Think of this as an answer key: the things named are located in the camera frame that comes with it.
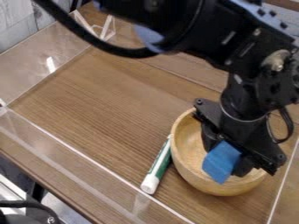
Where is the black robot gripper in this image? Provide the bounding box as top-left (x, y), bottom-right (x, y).
top-left (194, 98), bottom-right (287, 178)

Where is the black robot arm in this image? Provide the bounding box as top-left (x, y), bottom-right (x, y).
top-left (33, 0), bottom-right (299, 180)

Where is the clear acrylic tray wall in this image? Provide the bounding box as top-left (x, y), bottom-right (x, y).
top-left (0, 9), bottom-right (299, 224)

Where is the blue rectangular block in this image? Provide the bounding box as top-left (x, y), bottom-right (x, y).
top-left (202, 141), bottom-right (240, 185)

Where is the green and white marker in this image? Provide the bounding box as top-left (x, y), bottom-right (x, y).
top-left (140, 137), bottom-right (172, 194)

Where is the light brown wooden bowl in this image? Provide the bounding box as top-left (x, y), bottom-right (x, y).
top-left (171, 108), bottom-right (267, 197)

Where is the black cable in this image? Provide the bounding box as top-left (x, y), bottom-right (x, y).
top-left (0, 200), bottom-right (60, 224)

